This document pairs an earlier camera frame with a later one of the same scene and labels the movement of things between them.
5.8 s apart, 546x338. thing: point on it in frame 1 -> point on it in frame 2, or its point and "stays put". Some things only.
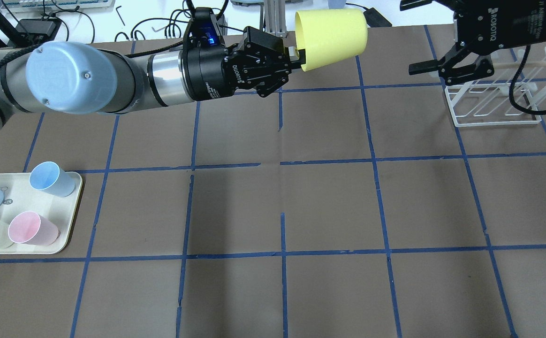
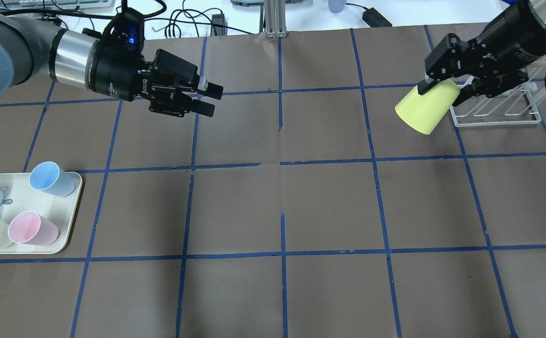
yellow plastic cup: (329, 36) -> (424, 112)
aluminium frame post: (275, 18) stays put
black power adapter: (374, 19) stays put
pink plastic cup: (30, 226) stays put
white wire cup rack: (513, 94) stays put
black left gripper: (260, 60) -> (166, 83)
